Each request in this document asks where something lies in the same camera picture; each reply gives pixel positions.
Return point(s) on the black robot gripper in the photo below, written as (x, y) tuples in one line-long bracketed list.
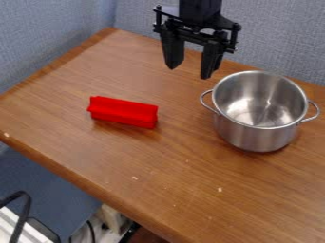
[(196, 21)]

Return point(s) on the red rectangular block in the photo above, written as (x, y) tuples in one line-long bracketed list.
[(114, 110)]

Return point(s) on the stainless steel pot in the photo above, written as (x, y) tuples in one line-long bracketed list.
[(259, 108)]

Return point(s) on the white items under table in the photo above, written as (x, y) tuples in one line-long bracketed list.
[(108, 227)]

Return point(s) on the black and white chair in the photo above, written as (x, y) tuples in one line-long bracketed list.
[(23, 218)]

